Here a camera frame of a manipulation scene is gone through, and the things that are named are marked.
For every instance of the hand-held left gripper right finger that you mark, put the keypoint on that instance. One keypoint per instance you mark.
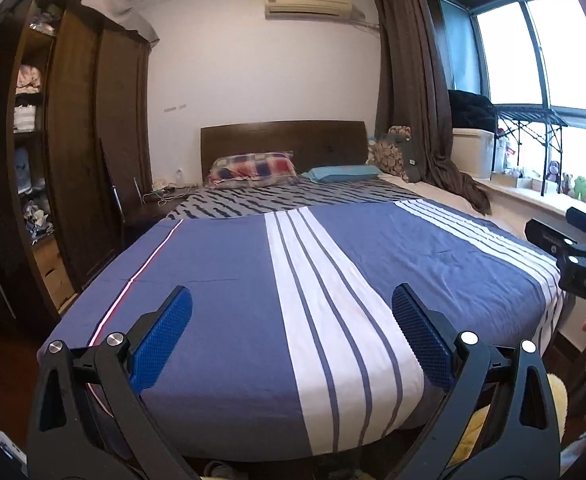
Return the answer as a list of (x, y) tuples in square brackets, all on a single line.
[(423, 340)]

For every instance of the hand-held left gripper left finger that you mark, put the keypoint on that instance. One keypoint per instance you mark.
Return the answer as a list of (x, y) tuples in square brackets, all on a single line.
[(160, 340)]

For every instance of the green plush toy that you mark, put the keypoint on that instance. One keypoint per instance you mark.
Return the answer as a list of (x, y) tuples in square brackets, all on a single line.
[(580, 187)]

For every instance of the brown monkey plush toy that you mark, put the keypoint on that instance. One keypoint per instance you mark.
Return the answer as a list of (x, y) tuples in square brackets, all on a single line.
[(553, 171)]

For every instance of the blue white striped blanket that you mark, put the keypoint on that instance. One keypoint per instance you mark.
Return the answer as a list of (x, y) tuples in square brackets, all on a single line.
[(213, 285)]

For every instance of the white storage box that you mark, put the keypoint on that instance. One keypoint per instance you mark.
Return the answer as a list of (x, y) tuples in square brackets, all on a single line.
[(475, 152)]

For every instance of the white bed sheet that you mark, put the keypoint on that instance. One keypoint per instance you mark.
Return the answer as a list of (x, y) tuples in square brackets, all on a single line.
[(443, 192)]

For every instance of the black metal rack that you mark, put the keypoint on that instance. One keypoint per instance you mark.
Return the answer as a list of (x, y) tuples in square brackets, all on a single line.
[(533, 120)]

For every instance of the yellow fluffy slipper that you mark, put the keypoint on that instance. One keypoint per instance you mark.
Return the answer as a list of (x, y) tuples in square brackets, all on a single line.
[(555, 400)]

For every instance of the dark wooden nightstand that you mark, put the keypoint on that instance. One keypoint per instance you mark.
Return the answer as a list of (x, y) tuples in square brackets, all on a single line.
[(148, 215)]

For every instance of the black jacket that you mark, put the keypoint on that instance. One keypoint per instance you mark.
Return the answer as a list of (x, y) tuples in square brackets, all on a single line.
[(473, 107)]

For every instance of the folded metal chair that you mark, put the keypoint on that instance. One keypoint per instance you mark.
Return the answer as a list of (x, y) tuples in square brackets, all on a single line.
[(115, 195)]

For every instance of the dark grey cushion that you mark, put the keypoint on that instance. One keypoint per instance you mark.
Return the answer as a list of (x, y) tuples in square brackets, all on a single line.
[(413, 160)]

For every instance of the brown patterned cushion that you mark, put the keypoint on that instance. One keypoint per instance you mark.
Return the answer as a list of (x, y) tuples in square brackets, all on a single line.
[(390, 155)]

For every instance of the window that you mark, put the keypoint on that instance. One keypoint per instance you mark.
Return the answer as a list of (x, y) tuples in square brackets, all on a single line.
[(538, 50)]

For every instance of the teal pillow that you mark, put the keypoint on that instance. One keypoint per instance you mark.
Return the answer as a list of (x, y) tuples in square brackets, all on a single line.
[(340, 172)]

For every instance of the grey zebra patterned sheet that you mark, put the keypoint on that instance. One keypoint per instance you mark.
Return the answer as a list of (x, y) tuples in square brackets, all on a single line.
[(283, 197)]

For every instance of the red blue plaid pillow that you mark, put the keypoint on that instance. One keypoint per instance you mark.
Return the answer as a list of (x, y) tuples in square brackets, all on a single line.
[(253, 167)]

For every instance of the dark wooden wardrobe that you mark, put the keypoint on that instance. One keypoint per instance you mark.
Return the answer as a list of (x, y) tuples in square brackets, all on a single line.
[(83, 160)]

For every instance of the brown curtain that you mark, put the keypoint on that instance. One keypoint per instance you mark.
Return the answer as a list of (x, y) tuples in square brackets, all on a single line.
[(413, 85)]

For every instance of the blue folded clothes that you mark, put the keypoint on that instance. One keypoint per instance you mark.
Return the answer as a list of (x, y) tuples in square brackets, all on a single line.
[(24, 170)]

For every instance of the dark wooden headboard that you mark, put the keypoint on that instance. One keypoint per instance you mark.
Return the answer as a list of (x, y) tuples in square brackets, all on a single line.
[(283, 137)]

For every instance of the white folded clothes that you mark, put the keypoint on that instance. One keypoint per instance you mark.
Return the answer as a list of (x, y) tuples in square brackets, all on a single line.
[(24, 117)]

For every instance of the pink folded clothes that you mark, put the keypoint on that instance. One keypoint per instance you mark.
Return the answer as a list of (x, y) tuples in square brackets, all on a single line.
[(28, 79)]

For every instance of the wall air conditioner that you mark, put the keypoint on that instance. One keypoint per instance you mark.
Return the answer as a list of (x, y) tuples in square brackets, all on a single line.
[(308, 4)]

